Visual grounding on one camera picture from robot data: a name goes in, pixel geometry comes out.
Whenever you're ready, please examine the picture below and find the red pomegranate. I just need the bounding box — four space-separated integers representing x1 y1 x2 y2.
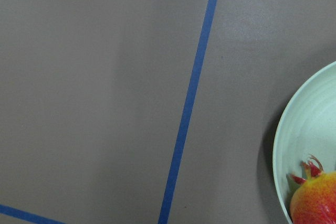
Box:
289 155 335 224

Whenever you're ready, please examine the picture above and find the green plate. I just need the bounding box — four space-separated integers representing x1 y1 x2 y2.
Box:
272 62 335 223

